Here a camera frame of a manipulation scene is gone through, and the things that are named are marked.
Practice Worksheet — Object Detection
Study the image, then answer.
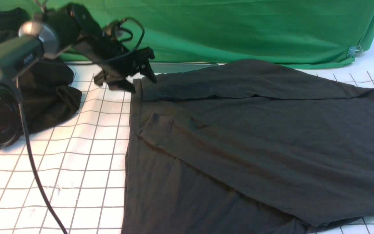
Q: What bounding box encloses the silver binder clip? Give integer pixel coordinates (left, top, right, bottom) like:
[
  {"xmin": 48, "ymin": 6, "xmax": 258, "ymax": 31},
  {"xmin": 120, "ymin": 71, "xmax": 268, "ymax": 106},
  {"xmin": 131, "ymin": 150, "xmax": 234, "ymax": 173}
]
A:
[{"xmin": 347, "ymin": 45, "xmax": 363, "ymax": 58}]

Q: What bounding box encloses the gray long sleeve shirt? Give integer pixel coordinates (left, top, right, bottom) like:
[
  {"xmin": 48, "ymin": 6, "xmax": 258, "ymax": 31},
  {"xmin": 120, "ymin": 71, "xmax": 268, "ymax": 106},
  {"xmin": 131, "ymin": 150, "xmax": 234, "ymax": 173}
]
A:
[{"xmin": 121, "ymin": 60, "xmax": 374, "ymax": 234}]

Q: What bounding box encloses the green backdrop cloth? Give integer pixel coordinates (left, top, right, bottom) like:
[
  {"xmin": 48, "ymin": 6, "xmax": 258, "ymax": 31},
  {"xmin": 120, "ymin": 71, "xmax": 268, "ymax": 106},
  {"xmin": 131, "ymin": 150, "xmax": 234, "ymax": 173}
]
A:
[{"xmin": 0, "ymin": 0, "xmax": 374, "ymax": 70}]

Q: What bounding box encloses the gray metal tray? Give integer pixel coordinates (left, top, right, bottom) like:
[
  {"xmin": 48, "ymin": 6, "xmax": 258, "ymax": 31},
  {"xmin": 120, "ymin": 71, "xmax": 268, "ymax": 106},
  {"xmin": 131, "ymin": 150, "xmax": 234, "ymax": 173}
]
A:
[{"xmin": 150, "ymin": 62, "xmax": 218, "ymax": 73}]

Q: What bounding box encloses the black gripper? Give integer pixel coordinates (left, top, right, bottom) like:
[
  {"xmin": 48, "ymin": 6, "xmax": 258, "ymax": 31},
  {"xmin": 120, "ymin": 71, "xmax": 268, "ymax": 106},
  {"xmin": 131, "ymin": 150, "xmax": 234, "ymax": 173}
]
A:
[{"xmin": 74, "ymin": 21, "xmax": 157, "ymax": 93}]

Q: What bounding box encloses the black crumpled garment pile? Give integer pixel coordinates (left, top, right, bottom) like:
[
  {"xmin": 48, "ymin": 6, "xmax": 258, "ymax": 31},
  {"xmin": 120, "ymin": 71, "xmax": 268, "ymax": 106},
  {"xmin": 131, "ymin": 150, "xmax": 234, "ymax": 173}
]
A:
[{"xmin": 0, "ymin": 7, "xmax": 82, "ymax": 148}]

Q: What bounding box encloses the black cable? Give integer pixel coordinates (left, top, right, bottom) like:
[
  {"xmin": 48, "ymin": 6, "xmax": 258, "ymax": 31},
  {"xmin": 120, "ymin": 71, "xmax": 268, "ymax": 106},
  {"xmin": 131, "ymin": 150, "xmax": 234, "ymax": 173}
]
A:
[{"xmin": 12, "ymin": 78, "xmax": 69, "ymax": 234}]

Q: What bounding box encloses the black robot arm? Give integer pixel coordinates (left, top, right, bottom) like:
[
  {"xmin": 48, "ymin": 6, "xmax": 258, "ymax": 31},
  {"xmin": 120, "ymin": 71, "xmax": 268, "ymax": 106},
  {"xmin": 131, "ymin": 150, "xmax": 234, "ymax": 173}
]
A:
[{"xmin": 0, "ymin": 3, "xmax": 157, "ymax": 149}]

